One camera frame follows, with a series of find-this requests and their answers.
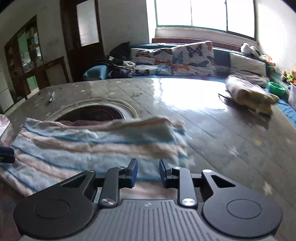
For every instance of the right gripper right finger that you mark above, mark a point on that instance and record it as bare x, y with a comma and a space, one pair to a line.
165, 173

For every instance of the white refrigerator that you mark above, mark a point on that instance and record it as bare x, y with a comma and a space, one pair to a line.
6, 100

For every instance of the blue striped knit garment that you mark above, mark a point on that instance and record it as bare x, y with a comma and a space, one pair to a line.
48, 152

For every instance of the upright butterfly print pillow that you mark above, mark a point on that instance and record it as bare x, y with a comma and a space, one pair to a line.
194, 59

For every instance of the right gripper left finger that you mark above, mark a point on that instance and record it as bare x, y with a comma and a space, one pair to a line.
131, 173

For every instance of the grey white plain pillow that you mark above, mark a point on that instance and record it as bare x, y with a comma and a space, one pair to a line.
251, 70

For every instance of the blue plastic chair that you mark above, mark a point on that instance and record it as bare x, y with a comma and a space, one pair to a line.
96, 73

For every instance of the pink white plastic bag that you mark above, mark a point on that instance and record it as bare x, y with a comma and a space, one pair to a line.
4, 123

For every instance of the green plastic basin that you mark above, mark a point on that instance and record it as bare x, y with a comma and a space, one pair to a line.
276, 89

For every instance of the small black marker pen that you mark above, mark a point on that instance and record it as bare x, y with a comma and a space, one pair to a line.
51, 97

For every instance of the folded yellow pastel blanket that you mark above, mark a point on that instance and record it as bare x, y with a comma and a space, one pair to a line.
250, 95

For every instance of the clear plastic storage bin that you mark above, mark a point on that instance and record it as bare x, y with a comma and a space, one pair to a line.
292, 96

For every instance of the window with green frame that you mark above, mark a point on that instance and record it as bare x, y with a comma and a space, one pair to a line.
233, 17

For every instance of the black bag on sofa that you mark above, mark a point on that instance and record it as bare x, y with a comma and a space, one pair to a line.
121, 52

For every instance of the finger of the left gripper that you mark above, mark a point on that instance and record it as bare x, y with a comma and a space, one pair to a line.
7, 155

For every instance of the brown monkey plush toy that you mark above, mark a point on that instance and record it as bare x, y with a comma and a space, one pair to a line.
289, 77

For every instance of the long butterfly print cushion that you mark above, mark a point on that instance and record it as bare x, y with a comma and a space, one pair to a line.
152, 61

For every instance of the black white plush toy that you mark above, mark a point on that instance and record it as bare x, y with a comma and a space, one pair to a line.
249, 50

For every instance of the dark wooden cabinet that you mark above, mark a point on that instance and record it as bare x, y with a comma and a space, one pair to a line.
24, 59

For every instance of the dark wooden door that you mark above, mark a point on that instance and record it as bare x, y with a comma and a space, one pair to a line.
82, 35

